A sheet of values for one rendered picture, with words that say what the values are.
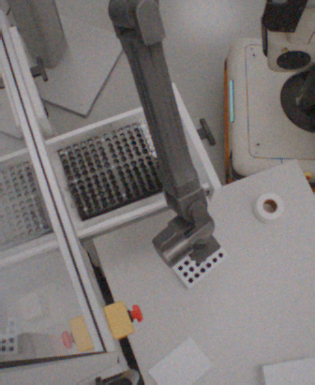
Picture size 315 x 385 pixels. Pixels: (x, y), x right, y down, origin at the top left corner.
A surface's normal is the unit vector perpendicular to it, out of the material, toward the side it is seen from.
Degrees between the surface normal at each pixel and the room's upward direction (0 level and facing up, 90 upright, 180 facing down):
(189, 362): 0
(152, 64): 53
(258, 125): 0
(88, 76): 3
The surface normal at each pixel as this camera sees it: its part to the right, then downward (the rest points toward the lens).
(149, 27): 0.47, 0.33
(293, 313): 0.00, -0.33
